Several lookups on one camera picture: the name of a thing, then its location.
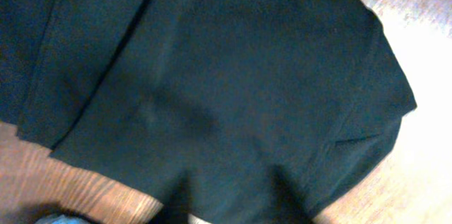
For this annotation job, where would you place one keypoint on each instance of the large black garment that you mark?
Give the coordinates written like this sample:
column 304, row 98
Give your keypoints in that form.
column 239, row 111

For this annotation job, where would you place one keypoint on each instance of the blue denim shirt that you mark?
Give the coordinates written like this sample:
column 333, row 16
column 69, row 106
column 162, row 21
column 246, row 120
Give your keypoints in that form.
column 61, row 219

